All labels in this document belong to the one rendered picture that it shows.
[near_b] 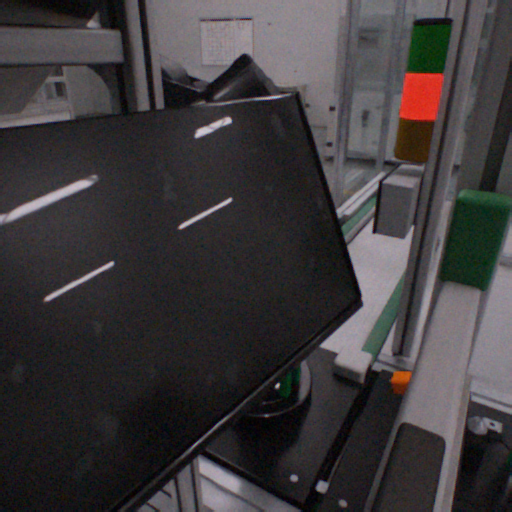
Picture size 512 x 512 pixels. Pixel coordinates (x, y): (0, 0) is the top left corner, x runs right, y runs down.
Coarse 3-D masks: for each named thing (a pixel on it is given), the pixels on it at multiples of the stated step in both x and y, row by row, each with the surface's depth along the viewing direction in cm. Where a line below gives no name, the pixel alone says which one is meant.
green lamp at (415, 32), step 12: (420, 36) 45; (432, 36) 44; (444, 36) 44; (420, 48) 45; (432, 48) 45; (444, 48) 45; (408, 60) 47; (420, 60) 46; (432, 60) 45; (444, 60) 45; (408, 72) 48; (420, 72) 46; (432, 72) 46
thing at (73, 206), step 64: (0, 128) 7; (64, 128) 8; (128, 128) 8; (192, 128) 10; (256, 128) 11; (0, 192) 7; (64, 192) 7; (128, 192) 8; (192, 192) 9; (256, 192) 11; (320, 192) 13; (0, 256) 7; (64, 256) 7; (128, 256) 8; (192, 256) 9; (256, 256) 11; (320, 256) 13; (0, 320) 6; (64, 320) 7; (128, 320) 8; (192, 320) 9; (256, 320) 10; (320, 320) 12; (0, 384) 6; (64, 384) 7; (128, 384) 8; (192, 384) 9; (256, 384) 10; (0, 448) 6; (64, 448) 7; (128, 448) 8; (192, 448) 9
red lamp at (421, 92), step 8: (408, 80) 48; (416, 80) 47; (424, 80) 46; (432, 80) 46; (440, 80) 46; (408, 88) 48; (416, 88) 47; (424, 88) 47; (432, 88) 46; (440, 88) 47; (408, 96) 48; (416, 96) 47; (424, 96) 47; (432, 96) 47; (408, 104) 48; (416, 104) 48; (424, 104) 47; (432, 104) 47; (400, 112) 50; (408, 112) 49; (416, 112) 48; (424, 112) 48; (432, 112) 48
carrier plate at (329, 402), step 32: (320, 352) 62; (320, 384) 56; (352, 384) 56; (320, 416) 51; (224, 448) 47; (256, 448) 47; (288, 448) 47; (320, 448) 47; (256, 480) 44; (288, 480) 44
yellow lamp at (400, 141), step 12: (408, 120) 49; (420, 120) 49; (432, 120) 49; (408, 132) 49; (420, 132) 49; (432, 132) 49; (396, 144) 52; (408, 144) 50; (420, 144) 49; (396, 156) 52; (408, 156) 50; (420, 156) 50
